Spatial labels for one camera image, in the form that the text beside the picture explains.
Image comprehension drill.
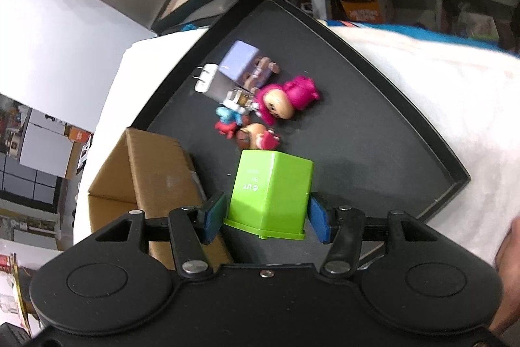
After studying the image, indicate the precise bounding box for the brown cardboard box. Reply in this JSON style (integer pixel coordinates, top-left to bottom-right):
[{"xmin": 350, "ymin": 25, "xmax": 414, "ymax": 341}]
[{"xmin": 87, "ymin": 127, "xmax": 234, "ymax": 271}]

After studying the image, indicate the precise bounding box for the black tray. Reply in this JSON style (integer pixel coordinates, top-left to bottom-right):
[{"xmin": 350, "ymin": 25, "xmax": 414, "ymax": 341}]
[{"xmin": 132, "ymin": 0, "xmax": 470, "ymax": 220}]

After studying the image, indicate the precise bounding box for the orange box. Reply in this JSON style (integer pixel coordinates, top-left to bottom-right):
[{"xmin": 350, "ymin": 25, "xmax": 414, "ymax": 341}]
[{"xmin": 341, "ymin": 0, "xmax": 385, "ymax": 24}]

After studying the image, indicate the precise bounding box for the pink dinosaur figurine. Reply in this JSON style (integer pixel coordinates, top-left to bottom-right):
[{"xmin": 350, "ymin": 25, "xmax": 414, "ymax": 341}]
[{"xmin": 255, "ymin": 76, "xmax": 320, "ymax": 125}]

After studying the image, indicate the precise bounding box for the green plastic box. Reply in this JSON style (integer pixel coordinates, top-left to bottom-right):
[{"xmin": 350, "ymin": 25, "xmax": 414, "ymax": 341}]
[{"xmin": 224, "ymin": 150, "xmax": 314, "ymax": 240}]

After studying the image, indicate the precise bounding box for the blue red small figurine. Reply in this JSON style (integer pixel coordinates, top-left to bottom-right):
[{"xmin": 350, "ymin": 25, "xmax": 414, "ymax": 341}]
[{"xmin": 214, "ymin": 106, "xmax": 242, "ymax": 139}]

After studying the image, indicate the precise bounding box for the white charger plug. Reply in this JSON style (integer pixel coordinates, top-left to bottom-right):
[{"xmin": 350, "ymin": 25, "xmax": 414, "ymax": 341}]
[{"xmin": 194, "ymin": 63, "xmax": 219, "ymax": 93}]

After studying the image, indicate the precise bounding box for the lavender block figurine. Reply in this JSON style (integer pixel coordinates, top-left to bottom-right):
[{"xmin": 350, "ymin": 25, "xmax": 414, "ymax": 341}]
[{"xmin": 218, "ymin": 40, "xmax": 280, "ymax": 92}]

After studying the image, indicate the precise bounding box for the right hand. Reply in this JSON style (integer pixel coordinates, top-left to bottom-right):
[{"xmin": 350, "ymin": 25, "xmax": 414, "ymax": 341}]
[{"xmin": 490, "ymin": 217, "xmax": 520, "ymax": 334}]

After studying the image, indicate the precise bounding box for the small white robot figurine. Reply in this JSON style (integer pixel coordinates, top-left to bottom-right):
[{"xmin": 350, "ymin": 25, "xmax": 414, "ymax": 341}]
[{"xmin": 222, "ymin": 87, "xmax": 258, "ymax": 114}]

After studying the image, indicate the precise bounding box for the brown hair pink figurine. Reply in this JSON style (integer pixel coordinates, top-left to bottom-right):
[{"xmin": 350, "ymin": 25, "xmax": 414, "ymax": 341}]
[{"xmin": 235, "ymin": 123, "xmax": 280, "ymax": 150}]

